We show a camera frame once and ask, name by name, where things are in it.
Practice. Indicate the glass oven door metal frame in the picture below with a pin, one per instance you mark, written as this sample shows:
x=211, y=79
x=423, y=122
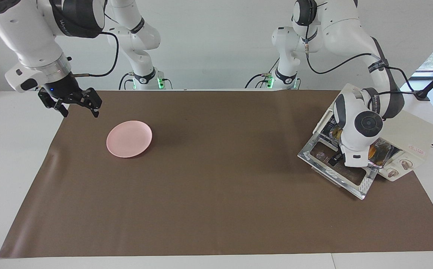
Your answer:
x=308, y=153

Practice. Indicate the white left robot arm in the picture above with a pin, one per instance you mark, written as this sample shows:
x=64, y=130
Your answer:
x=350, y=33

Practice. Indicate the pink round plate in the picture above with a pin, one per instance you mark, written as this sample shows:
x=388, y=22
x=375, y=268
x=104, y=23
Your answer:
x=128, y=139

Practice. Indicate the cream oven knob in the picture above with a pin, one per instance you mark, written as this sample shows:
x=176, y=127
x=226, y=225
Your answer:
x=406, y=164
x=392, y=173

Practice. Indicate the cream toaster oven body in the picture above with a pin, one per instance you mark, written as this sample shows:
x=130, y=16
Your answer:
x=418, y=134

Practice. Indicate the brown table mat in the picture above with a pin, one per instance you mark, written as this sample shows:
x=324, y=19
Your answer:
x=220, y=186

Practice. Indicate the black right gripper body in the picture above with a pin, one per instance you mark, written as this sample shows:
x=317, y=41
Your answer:
x=65, y=89

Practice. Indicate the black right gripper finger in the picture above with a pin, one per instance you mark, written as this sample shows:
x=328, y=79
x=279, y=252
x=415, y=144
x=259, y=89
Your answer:
x=93, y=101
x=52, y=102

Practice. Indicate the golden sliced bread loaf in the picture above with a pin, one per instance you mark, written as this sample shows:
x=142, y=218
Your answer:
x=371, y=152

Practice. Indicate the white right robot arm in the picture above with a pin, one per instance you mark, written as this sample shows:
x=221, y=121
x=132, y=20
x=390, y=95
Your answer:
x=25, y=33

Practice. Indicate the aluminium foil tray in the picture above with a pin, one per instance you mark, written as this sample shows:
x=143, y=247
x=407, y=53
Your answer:
x=384, y=153

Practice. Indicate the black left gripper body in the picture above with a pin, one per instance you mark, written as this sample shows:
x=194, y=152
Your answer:
x=336, y=159

